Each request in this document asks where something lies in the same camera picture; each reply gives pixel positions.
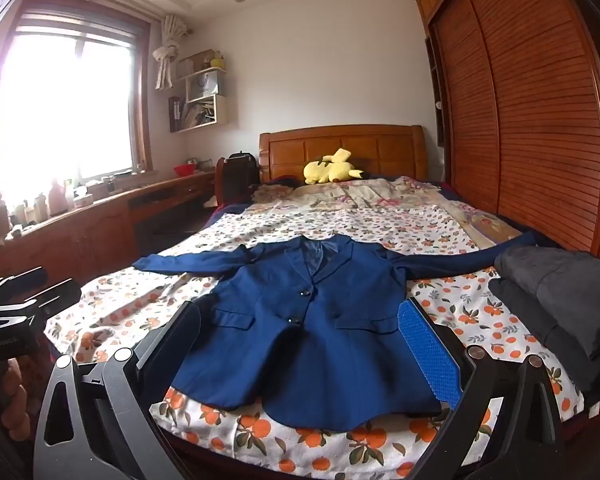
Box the long wooden desk cabinet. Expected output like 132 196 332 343
0 170 216 301

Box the white wall shelf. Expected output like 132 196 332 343
169 50 229 133

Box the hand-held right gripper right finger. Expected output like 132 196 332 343
397 296 566 480

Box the person's left hand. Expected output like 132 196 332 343
0 355 33 443

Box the wooden framed window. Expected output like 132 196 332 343
0 10 153 181

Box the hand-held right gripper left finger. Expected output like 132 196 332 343
32 301 202 480

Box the black folded garment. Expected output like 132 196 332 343
487 280 600 396

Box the bed with orange-print sheet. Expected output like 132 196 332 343
45 205 600 480

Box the white paper bag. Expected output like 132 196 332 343
187 71 221 101

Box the dark corner shelf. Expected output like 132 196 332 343
425 35 446 148

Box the blue suit jacket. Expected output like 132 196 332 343
132 234 538 432

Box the dark suitcase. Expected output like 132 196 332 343
216 152 260 206

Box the wooden bed headboard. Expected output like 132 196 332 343
258 125 428 183

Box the grey folded garment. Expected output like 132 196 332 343
495 247 600 358

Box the yellow plush toy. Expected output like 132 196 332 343
303 149 367 186

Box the wooden slatted wardrobe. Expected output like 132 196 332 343
415 0 600 266

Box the tied cream curtain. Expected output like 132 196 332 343
152 14 188 91

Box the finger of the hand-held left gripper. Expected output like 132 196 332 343
0 266 49 306
10 280 82 331

